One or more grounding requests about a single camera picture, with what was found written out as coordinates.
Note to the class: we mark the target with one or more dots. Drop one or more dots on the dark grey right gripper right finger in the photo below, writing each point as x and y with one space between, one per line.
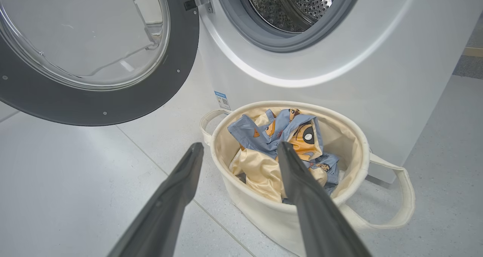
320 215

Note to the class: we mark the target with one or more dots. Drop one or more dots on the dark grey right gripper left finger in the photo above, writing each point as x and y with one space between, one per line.
166 208

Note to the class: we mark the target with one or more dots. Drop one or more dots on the cream satin garment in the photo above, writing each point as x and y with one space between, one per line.
262 174

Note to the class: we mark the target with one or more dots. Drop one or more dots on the blue garment orange cartoon print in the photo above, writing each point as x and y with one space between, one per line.
249 134

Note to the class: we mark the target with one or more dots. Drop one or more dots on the round black glass washer door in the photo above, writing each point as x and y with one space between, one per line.
124 94

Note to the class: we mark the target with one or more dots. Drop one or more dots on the cream canvas laundry basket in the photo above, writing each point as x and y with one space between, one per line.
264 219

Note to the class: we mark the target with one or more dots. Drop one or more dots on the white front-load washing machine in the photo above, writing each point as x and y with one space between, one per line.
377 79

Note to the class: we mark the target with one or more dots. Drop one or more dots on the metal washer door hinge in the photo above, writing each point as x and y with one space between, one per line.
199 2

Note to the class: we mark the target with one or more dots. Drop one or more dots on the stainless steel washing machine drum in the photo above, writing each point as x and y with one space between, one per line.
290 6

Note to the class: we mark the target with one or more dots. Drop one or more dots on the blue energy label sticker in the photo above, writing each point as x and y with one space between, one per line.
222 100

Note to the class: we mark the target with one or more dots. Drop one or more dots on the wooden baseboard strip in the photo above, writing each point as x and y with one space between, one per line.
473 51

